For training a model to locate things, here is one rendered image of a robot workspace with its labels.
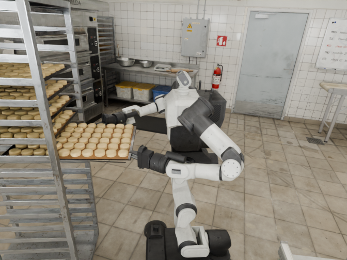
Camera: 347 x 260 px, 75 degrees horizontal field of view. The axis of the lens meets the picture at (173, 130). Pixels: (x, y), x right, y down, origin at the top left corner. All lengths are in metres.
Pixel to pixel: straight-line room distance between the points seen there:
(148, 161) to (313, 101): 4.56
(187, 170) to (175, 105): 0.32
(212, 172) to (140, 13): 4.70
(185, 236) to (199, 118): 1.00
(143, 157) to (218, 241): 0.99
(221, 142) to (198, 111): 0.17
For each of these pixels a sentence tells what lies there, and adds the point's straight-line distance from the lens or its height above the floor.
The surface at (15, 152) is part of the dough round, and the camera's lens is 1.32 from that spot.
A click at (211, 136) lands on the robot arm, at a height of 1.32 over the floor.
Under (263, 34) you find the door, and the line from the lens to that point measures 4.99.
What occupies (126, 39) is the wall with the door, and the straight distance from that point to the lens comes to 5.55.
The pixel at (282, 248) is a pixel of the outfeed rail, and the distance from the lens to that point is 1.18.
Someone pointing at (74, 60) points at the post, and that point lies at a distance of 1.46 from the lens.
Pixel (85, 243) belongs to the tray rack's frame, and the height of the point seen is 0.15.
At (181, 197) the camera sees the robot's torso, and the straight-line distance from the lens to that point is 1.50.
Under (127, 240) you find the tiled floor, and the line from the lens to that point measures 2.25.
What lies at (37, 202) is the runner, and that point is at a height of 0.87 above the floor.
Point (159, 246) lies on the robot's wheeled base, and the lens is 1.96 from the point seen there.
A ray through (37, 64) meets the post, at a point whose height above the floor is 1.58.
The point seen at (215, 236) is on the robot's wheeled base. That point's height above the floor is 0.35.
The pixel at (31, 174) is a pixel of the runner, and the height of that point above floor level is 1.05.
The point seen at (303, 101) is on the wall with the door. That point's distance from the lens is 5.30.
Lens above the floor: 1.74
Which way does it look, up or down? 25 degrees down
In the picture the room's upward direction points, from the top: 3 degrees clockwise
